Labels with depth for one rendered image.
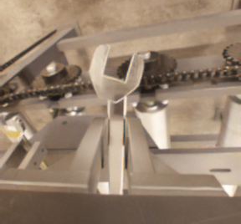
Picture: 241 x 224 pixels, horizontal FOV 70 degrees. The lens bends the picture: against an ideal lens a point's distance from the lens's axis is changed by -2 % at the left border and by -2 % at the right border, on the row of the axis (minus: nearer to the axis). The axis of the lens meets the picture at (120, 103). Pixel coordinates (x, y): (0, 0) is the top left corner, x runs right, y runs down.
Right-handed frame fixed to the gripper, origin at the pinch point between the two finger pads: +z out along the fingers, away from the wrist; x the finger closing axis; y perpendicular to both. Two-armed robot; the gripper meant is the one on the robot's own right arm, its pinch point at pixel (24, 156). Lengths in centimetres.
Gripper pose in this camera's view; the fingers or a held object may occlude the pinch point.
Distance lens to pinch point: 32.6
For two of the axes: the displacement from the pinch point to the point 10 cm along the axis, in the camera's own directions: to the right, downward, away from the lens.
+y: -2.0, -7.8, -5.9
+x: -9.7, 0.7, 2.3
